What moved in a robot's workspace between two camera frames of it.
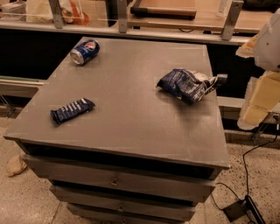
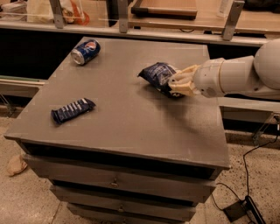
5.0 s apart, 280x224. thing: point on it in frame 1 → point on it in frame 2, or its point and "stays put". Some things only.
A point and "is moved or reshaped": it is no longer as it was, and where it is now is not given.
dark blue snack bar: x=72 y=109 stays put
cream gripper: x=269 y=46 → x=209 y=78
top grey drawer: x=137 y=178 stays put
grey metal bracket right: x=231 y=19 stays put
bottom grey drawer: x=83 y=213 stays put
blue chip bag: x=187 y=85 is moved or reshaped
